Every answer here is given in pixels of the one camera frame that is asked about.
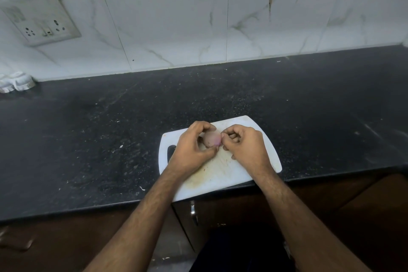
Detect person's left hand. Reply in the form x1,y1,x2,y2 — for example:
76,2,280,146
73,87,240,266
165,121,221,181

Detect person's right hand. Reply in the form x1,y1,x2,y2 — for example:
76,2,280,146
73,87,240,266
221,124,277,181

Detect small pink onion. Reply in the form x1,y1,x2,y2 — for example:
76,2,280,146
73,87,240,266
202,130,223,149

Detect white plastic cutting board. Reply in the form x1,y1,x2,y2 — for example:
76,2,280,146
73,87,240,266
158,115,283,202

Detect person's right forearm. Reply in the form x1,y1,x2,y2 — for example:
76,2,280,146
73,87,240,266
253,170,372,272

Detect person's left forearm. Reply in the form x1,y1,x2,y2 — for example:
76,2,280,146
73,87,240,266
83,168,186,272

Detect person's dark trousers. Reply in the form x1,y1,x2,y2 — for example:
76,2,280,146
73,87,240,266
190,224,295,272

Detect white scalloped ceramic cup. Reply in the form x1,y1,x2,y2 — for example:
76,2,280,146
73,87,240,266
9,71,36,92
0,74,15,94

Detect metal cabinet door handle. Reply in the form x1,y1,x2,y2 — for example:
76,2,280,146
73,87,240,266
0,226,35,252
190,200,199,227

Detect white wall socket plate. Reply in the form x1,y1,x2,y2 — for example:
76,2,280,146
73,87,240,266
0,0,82,48

